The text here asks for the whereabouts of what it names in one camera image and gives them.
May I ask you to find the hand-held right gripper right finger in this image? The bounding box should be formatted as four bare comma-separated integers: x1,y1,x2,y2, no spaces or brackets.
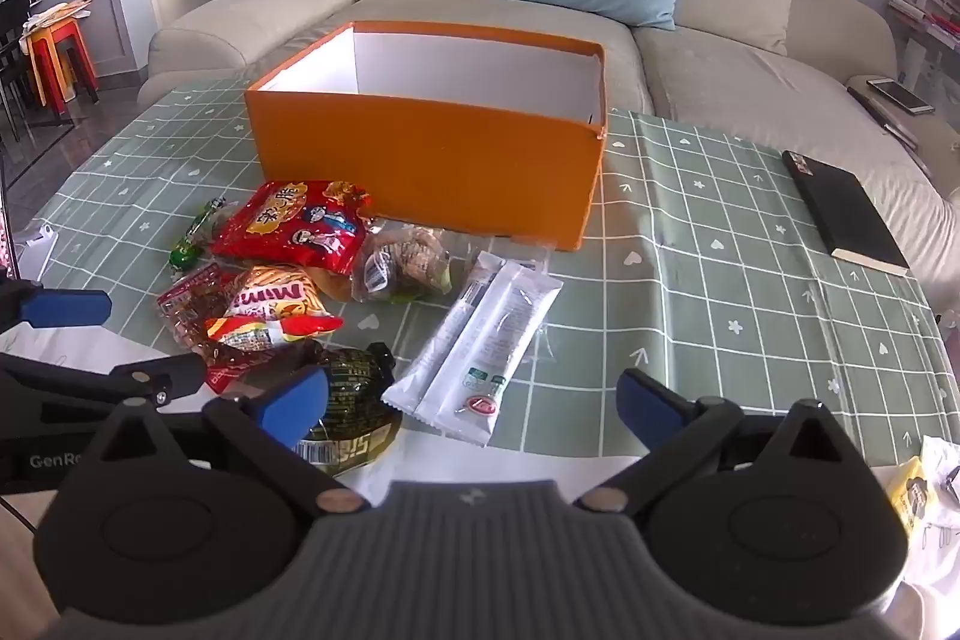
574,368,863,512

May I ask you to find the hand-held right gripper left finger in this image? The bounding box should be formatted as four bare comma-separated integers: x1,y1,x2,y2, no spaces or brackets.
96,364,370,512

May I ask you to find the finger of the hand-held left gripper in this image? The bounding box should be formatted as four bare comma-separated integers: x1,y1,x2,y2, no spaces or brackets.
0,351,208,412
0,280,113,335

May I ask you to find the dark green gold packet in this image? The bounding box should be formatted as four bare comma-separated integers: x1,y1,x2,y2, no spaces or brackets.
292,344,404,477

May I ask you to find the dark red snack packet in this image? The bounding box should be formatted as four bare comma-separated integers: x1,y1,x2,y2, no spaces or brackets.
156,263,252,386

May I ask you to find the orange striped snack packet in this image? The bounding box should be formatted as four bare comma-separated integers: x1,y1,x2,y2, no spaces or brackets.
204,265,344,352

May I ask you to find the green candy packet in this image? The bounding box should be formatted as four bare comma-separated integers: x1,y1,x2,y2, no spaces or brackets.
169,197,227,272

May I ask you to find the white stick packet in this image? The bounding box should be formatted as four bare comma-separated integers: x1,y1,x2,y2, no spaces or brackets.
381,251,505,420
415,260,563,448

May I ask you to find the red snack bag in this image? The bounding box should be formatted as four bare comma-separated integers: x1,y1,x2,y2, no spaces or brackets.
211,180,374,276

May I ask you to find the clear brown snack packet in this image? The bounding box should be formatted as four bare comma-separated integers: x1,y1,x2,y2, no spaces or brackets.
351,221,453,305

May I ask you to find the orange cardboard box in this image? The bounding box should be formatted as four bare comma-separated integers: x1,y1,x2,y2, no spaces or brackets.
244,20,608,253

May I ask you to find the smartphone with lit screen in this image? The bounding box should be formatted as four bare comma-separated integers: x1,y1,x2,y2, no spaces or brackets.
0,186,22,281

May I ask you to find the green checked tablecloth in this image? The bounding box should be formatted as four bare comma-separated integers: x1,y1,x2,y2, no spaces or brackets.
15,77,960,470

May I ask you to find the red plastic stool stack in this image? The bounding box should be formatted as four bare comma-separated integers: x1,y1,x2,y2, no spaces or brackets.
26,17,100,109

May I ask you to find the black chair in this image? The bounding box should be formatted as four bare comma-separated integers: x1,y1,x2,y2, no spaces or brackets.
0,0,42,142

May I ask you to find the black notebook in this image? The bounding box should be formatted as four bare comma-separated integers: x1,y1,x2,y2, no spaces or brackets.
781,149,911,277

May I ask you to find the white paper pile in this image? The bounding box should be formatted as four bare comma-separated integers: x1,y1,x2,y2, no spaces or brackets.
26,0,95,37

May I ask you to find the white printed bag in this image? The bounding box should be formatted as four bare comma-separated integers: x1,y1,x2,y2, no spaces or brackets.
885,436,960,611

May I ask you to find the beige sofa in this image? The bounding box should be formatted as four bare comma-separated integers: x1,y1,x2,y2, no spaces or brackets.
137,0,960,311

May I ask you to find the black remote control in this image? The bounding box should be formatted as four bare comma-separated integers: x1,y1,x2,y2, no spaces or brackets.
846,83,920,152

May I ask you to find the white-edged smartphone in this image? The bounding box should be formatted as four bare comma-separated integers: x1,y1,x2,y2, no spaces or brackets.
866,76,936,116

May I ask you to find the white shelf rack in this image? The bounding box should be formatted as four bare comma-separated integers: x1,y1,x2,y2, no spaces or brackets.
889,0,960,86

